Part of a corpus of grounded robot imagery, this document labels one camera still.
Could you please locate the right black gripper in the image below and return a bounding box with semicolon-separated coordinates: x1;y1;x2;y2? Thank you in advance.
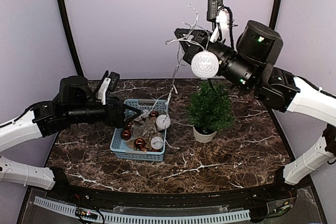
174;27;256;90

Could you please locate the clear wire light string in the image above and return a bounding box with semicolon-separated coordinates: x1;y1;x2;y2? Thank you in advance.
141;4;211;150

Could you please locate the white woven ball light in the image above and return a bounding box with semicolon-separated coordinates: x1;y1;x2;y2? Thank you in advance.
156;114;171;131
150;136;164;149
191;51;219;79

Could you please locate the small green christmas tree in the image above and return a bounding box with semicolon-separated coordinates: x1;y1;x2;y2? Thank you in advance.
187;81;234;135

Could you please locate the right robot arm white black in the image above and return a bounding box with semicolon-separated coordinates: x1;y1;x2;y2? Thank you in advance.
174;20;335;200

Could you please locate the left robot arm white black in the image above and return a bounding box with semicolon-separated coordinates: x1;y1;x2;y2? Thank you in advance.
1;72;141;201

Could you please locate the white textured tree pot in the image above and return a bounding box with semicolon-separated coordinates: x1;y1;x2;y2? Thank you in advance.
193;127;217;143

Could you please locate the light blue plastic basket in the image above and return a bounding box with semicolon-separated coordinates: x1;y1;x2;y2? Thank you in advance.
110;99;169;162

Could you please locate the burlap ribbon bow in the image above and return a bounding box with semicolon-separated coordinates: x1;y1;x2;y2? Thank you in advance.
126;140;151;150

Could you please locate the small circuit board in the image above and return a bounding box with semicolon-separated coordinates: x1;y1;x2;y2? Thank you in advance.
75;208;98;220

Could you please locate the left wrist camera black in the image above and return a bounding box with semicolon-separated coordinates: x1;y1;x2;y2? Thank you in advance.
108;72;120;92

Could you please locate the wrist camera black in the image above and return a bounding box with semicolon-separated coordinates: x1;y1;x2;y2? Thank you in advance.
206;0;223;22
108;72;120;92

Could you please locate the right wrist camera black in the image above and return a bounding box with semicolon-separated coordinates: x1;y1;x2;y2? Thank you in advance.
206;0;223;22

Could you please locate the left black frame post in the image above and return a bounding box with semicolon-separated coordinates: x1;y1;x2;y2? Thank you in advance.
57;0;85;77

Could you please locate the white slotted cable duct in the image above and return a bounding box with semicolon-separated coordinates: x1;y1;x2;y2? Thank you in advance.
33;196;251;223

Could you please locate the black front rail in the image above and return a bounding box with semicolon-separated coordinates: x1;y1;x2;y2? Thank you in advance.
47;183;297;208

